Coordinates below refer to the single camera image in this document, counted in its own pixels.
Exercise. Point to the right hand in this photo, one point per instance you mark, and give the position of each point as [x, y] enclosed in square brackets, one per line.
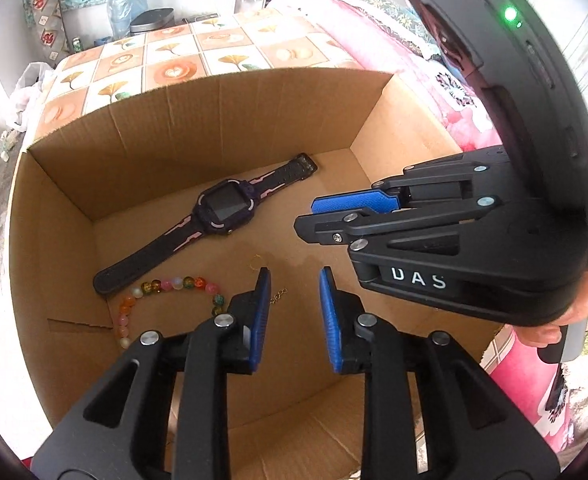
[542, 336]

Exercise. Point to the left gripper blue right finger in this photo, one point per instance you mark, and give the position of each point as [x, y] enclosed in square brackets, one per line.
[361, 343]

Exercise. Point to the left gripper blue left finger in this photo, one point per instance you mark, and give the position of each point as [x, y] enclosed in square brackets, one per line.
[229, 344]

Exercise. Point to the pink floral blanket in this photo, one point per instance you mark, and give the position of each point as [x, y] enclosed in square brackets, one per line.
[383, 35]

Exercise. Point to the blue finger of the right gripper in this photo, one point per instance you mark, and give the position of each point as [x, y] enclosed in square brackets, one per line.
[343, 218]
[457, 184]

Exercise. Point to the pink black smart watch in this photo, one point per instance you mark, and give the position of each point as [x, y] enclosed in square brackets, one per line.
[219, 210]

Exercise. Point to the white plastic bag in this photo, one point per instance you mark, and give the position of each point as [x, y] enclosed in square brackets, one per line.
[28, 93]

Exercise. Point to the patterned folded cushion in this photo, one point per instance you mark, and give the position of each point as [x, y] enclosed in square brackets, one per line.
[47, 25]

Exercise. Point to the black round bin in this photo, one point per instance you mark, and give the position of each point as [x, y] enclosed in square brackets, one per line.
[152, 20]

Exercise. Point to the brown cardboard box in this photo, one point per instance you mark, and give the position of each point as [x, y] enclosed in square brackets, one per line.
[109, 171]

